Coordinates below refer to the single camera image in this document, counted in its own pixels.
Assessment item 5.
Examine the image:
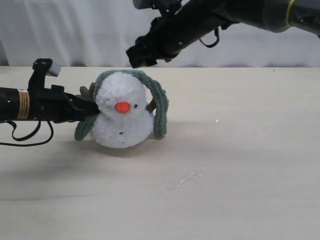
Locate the teal fuzzy scarf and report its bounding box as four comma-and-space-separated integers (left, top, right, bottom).
74, 69, 170, 142

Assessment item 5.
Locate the white plush snowman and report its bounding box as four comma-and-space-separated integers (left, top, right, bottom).
76, 71, 157, 150

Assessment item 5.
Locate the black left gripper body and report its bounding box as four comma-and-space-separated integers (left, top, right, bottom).
27, 85, 83, 124

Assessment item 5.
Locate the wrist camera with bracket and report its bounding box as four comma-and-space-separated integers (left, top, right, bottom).
27, 58, 62, 91
132, 0, 182, 16

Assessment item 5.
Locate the clear tape piece near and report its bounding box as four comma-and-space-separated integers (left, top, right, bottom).
161, 163, 203, 191

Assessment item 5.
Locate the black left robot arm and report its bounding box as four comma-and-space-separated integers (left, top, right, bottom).
0, 85, 100, 124

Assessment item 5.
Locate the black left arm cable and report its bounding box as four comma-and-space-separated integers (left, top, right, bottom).
0, 119, 55, 147

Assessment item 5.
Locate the white backdrop curtain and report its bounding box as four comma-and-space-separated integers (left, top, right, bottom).
0, 0, 320, 67

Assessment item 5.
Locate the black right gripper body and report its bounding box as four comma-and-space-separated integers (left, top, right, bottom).
134, 0, 225, 62

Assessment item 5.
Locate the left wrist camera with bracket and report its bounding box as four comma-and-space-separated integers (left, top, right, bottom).
27, 58, 62, 91

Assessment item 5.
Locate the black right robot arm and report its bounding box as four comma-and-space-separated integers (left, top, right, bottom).
125, 0, 320, 69

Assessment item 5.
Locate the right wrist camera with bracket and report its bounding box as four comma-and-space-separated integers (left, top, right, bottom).
132, 0, 182, 16

